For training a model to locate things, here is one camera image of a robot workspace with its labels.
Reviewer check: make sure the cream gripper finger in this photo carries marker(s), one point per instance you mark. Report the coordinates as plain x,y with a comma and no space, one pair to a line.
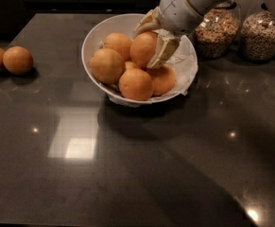
149,22
165,48

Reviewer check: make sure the white bowl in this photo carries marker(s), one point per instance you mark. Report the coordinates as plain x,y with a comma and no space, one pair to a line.
124,23

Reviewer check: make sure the hidden middle orange in bowl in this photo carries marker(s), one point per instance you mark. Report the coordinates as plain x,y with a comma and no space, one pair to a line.
130,65

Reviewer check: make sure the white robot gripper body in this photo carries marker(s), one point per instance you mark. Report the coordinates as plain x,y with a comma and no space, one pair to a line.
179,13

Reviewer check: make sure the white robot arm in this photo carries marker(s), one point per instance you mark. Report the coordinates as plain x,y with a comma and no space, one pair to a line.
204,6

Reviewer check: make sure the right glass jar with grains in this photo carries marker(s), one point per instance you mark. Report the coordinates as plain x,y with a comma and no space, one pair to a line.
257,36

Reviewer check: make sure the middle glass jar with cereal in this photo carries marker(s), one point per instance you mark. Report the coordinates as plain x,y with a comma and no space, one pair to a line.
216,33

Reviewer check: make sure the white paper bowl liner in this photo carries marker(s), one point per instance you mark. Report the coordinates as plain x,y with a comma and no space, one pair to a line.
185,65

